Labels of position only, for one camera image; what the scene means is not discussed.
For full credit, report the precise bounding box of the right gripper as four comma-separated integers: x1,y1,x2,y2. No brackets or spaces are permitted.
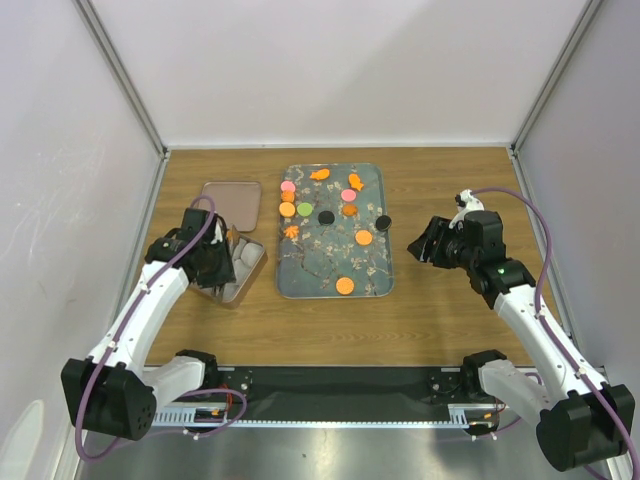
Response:
406,215,478,271

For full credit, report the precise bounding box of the orange flower cookie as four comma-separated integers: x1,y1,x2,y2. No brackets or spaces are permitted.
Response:
283,225,299,240

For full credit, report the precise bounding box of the black sandwich cookie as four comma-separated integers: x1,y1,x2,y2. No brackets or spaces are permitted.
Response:
375,215,392,232
318,210,335,226

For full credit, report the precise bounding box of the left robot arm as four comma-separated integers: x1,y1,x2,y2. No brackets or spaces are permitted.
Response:
61,207,235,440

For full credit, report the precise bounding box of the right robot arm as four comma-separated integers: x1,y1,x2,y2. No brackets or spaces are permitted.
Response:
407,210,639,472

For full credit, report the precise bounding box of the brown cookie tin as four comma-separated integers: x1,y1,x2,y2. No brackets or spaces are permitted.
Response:
199,229,268,309

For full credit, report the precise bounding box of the brown tin lid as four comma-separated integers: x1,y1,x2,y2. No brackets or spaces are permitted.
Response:
201,181,262,233

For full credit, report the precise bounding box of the orange round cookie right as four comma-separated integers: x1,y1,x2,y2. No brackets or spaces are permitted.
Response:
354,230,373,246

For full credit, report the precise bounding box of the orange round cookie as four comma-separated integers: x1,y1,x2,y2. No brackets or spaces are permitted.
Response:
278,202,296,218
354,230,373,246
335,277,355,296

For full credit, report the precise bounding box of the orange round cookie left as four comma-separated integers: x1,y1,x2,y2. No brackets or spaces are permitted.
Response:
278,202,296,218

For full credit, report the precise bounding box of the dark orange cookie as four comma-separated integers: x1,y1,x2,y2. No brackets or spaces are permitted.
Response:
342,204,358,217

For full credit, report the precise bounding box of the small orange cookie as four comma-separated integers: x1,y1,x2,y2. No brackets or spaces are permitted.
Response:
281,191,295,203

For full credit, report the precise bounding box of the orange round cookie bottom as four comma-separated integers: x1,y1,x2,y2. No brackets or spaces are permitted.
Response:
335,277,355,296

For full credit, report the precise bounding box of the pink round cookie left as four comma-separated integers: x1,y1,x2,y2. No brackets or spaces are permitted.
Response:
280,180,296,192

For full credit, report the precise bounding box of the pink round cookie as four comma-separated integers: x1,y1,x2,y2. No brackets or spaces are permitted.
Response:
341,189,357,202
280,180,296,192

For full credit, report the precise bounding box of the green round cookie top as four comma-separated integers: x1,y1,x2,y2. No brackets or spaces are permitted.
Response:
297,202,313,217

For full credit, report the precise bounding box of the pink round cookie right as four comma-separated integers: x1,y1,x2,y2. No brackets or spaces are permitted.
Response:
341,189,357,202

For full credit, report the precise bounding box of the orange fish cookie right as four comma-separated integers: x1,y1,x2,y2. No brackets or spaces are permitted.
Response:
348,173,364,192

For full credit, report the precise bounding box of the orange fish cookie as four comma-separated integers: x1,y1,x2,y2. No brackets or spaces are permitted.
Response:
348,173,364,192
309,168,330,181

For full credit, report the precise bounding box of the floral blue serving tray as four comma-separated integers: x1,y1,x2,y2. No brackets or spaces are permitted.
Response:
275,163,394,300

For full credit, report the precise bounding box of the orange fish cookie left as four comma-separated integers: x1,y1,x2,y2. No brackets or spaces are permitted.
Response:
309,168,330,181

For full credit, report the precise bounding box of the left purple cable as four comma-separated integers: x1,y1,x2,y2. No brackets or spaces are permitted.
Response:
73,194,250,461

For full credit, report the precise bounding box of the purple cable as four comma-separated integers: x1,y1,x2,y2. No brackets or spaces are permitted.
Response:
73,194,250,461
469,186,636,480

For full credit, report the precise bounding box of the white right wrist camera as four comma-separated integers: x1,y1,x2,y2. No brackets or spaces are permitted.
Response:
449,189,485,230

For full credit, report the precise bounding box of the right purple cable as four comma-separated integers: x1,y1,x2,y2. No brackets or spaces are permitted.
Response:
469,186,636,480

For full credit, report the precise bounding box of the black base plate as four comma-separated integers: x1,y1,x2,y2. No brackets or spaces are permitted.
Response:
214,365,501,426

